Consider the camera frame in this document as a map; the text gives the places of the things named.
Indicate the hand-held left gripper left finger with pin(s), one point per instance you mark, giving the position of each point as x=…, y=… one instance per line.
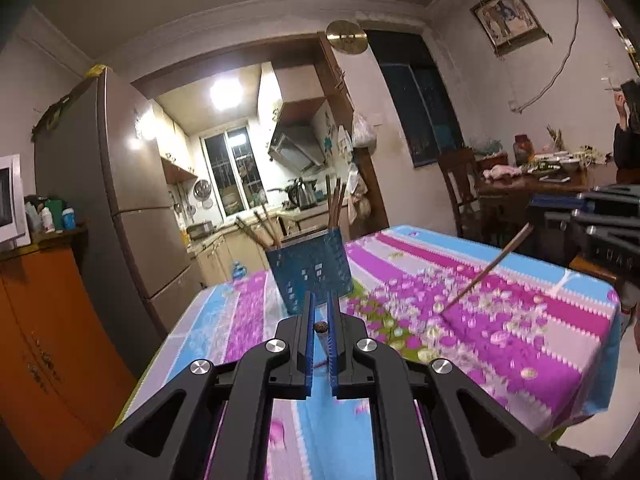
x=309, y=350

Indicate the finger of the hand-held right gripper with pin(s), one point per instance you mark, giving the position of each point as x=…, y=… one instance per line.
x=560, y=235
x=555, y=202

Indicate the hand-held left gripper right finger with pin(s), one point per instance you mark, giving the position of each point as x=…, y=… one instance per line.
x=334, y=355

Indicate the long bamboo chopstick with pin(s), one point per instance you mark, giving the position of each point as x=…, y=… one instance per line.
x=485, y=270
x=320, y=329

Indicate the blue perforated utensil holder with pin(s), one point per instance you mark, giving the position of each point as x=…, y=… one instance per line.
x=310, y=275

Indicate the group of wooden chopsticks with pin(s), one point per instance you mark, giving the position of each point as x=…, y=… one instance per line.
x=333, y=205

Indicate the dark wooden side table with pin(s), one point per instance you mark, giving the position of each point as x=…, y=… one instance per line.
x=545, y=185

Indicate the red jar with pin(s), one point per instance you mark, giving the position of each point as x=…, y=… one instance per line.
x=522, y=149

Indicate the pink cloth bundle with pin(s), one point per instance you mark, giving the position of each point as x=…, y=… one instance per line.
x=500, y=172

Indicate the dark wooden chair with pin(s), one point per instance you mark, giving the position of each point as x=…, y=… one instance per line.
x=462, y=190

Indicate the blue water jug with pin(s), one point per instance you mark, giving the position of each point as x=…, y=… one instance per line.
x=239, y=271

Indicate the kitchen counter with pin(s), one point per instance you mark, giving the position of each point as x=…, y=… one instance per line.
x=225, y=255

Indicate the floral striped tablecloth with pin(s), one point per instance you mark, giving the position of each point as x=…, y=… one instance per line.
x=500, y=350

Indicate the steel electric kettle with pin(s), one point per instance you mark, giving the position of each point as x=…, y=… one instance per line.
x=302, y=193

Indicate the beige hanging bag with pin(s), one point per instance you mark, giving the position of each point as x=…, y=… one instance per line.
x=357, y=195

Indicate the dark room window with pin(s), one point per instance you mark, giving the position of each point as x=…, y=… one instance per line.
x=420, y=100

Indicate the hanging steel strainer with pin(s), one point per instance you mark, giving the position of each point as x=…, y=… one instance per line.
x=202, y=190

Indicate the barred kitchen window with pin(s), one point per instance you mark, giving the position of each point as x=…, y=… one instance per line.
x=232, y=170

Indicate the steel range hood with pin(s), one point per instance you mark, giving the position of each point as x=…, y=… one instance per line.
x=295, y=145

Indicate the hanging clear plastic bag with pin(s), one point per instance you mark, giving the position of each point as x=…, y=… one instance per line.
x=362, y=130

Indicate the orange wooden cabinet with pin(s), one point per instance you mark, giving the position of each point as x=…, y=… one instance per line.
x=45, y=355

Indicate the silver refrigerator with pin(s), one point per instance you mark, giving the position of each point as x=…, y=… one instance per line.
x=100, y=185

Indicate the kitchen ceiling light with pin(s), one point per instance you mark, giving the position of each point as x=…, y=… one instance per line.
x=226, y=92

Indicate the green container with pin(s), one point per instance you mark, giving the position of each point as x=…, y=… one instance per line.
x=56, y=207

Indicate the white plastic bottle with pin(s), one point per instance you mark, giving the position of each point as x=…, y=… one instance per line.
x=47, y=220

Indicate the white microwave oven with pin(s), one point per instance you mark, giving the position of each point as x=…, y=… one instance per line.
x=7, y=200

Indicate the framed wall picture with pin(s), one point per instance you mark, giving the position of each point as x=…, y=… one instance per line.
x=507, y=17

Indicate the kitchen wall cabinet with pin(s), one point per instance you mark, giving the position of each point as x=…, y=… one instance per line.
x=175, y=160

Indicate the round gold wall ornament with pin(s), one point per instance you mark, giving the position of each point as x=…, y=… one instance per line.
x=346, y=36

